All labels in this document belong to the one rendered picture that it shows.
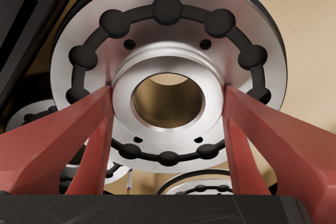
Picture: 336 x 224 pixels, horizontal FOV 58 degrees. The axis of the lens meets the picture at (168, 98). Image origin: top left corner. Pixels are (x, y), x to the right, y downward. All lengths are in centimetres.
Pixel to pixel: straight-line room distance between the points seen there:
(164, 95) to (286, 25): 11
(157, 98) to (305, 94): 15
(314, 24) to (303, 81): 5
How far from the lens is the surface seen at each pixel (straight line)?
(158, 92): 16
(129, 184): 26
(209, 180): 27
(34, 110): 23
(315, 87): 27
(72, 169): 26
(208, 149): 16
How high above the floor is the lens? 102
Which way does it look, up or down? 52 degrees down
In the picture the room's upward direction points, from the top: 179 degrees clockwise
